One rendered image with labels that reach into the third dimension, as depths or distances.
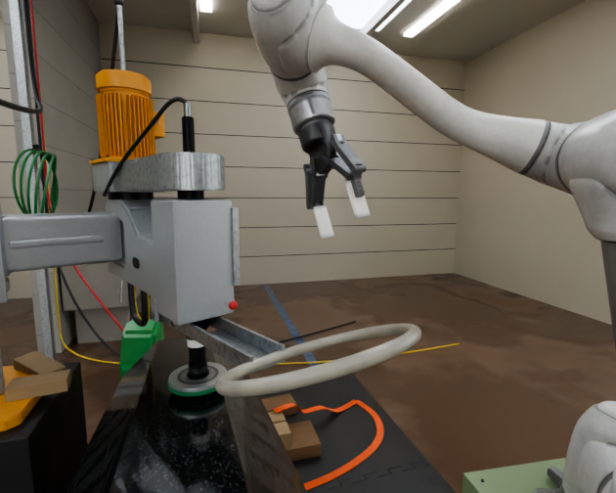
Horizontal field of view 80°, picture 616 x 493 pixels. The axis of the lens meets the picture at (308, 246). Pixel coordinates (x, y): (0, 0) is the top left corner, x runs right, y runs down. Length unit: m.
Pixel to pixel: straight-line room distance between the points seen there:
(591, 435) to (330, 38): 0.89
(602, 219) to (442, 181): 7.00
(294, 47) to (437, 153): 6.97
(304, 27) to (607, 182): 0.47
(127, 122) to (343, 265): 5.39
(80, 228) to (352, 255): 5.51
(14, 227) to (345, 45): 1.48
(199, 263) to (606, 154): 1.10
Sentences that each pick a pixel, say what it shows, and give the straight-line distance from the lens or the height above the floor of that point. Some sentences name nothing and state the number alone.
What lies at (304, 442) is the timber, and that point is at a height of 0.10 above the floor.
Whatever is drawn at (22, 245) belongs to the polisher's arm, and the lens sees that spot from 1.82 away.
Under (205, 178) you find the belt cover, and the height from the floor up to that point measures 1.61.
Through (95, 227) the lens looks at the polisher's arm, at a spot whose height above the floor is 1.42.
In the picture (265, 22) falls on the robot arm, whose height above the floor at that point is 1.82.
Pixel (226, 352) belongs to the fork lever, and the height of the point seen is 1.10.
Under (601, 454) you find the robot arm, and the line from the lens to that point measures 0.98.
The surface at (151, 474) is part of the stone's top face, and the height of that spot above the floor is 0.83.
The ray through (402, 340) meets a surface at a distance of 0.76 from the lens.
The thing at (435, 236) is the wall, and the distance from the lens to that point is 7.60.
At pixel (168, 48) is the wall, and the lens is 6.64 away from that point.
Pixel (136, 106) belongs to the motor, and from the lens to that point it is 1.95.
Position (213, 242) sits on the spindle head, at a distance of 1.32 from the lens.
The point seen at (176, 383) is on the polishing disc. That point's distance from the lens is 1.50.
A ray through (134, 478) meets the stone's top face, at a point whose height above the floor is 0.83.
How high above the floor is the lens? 1.57
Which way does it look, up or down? 8 degrees down
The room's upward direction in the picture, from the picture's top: straight up
